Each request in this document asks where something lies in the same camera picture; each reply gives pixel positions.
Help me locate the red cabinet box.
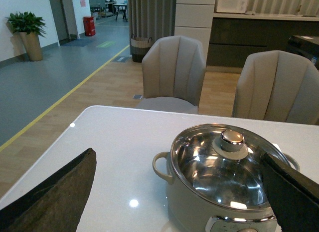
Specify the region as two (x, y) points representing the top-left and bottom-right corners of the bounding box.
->
(83, 16), (96, 36)

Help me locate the white microwave oven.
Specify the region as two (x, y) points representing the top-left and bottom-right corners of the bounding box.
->
(215, 0), (248, 13)

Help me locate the white coaster pad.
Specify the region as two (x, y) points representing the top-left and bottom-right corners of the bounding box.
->
(272, 143), (282, 153)

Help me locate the right beige upholstered chair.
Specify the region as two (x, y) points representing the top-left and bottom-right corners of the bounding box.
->
(232, 50), (319, 125)

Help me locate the black appliance at right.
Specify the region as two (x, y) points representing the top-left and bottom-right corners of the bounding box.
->
(286, 35), (319, 69)

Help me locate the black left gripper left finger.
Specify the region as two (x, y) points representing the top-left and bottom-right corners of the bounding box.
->
(0, 148), (97, 232)

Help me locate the green potted plant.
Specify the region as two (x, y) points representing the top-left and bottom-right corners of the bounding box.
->
(7, 11), (46, 61)

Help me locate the beige upholstered chair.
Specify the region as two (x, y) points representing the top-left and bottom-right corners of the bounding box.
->
(136, 35), (206, 114)
(232, 50), (319, 125)

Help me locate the woven storage basket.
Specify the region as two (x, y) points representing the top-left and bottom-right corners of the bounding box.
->
(131, 34), (153, 63)

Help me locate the grey pleated curtain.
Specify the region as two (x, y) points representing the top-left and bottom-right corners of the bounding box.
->
(128, 0), (176, 41)

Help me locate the distant dark table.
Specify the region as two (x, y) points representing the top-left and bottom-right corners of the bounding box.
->
(113, 3), (128, 21)

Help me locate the dark kitchen counter cabinet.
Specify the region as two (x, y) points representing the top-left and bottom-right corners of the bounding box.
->
(206, 17), (319, 67)

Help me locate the left beige upholstered chair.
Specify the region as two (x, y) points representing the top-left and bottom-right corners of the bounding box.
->
(136, 35), (206, 114)

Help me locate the glass pot lid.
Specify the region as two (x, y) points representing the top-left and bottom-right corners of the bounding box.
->
(170, 124), (289, 211)

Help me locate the beige electric cooking pot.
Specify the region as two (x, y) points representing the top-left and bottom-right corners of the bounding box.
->
(155, 123), (300, 232)

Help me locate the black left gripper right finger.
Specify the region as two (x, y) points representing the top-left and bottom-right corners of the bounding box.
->
(260, 153), (319, 232)

